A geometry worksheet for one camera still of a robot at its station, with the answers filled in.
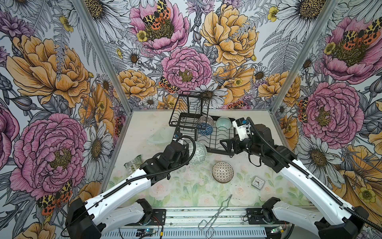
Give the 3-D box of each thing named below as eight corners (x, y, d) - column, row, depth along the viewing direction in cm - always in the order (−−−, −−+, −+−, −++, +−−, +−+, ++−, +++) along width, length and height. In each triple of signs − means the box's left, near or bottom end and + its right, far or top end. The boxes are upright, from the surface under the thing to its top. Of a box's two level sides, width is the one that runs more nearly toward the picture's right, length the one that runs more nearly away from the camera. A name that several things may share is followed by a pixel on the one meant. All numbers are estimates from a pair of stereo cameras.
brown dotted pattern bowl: (212, 182, 87) (214, 178, 81) (211, 166, 93) (212, 161, 88) (232, 182, 87) (235, 178, 81) (230, 166, 93) (232, 161, 88)
